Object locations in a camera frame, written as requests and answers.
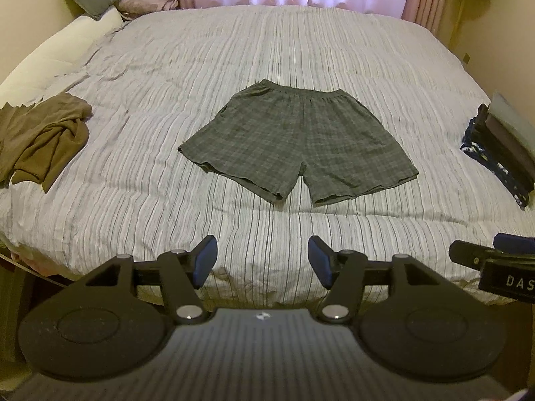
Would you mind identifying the small stack of folded clothes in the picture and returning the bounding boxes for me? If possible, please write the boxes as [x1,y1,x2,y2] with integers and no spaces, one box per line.
[460,92,535,210]

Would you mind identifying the striped grey duvet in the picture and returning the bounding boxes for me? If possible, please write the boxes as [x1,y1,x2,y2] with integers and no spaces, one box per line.
[0,5,535,306]

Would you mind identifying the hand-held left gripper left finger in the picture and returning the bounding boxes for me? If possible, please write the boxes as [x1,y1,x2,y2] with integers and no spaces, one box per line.
[86,235,219,324]

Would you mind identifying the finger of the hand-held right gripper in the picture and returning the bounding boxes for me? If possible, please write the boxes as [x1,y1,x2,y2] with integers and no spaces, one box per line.
[448,239,496,269]
[492,233,535,256]

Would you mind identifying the brown garment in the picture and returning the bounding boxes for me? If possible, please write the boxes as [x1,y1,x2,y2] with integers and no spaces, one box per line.
[0,94,93,194]

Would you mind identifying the grey plaid shorts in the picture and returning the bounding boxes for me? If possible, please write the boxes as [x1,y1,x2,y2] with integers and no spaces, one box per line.
[178,79,419,207]

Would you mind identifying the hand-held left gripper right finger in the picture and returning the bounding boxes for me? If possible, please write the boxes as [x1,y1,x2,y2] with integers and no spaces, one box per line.
[307,236,444,325]

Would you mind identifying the cream pillow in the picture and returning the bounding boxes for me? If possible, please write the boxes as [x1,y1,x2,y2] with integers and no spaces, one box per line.
[0,6,124,108]

